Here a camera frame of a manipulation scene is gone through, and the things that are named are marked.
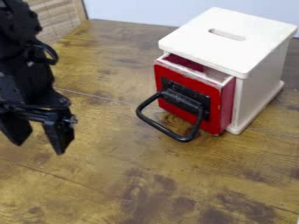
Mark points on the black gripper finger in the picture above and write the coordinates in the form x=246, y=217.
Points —
x=15, y=127
x=59, y=129

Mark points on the red drawer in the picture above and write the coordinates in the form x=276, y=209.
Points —
x=195, y=85

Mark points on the white wooden cabinet box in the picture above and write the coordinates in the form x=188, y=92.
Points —
x=243, y=46

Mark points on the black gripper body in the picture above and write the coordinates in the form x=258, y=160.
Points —
x=27, y=95

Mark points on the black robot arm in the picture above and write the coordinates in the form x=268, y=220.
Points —
x=19, y=30

